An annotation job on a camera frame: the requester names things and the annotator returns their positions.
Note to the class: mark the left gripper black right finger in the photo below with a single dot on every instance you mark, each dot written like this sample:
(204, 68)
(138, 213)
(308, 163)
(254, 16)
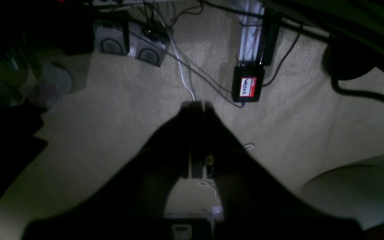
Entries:
(256, 205)

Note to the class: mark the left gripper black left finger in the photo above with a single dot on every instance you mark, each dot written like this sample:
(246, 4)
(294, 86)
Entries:
(131, 205)

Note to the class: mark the black box with red label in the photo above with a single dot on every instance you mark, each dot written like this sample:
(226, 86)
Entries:
(247, 83)

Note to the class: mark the aluminium table leg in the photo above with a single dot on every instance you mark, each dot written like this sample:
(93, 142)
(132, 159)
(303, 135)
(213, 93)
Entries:
(250, 48)

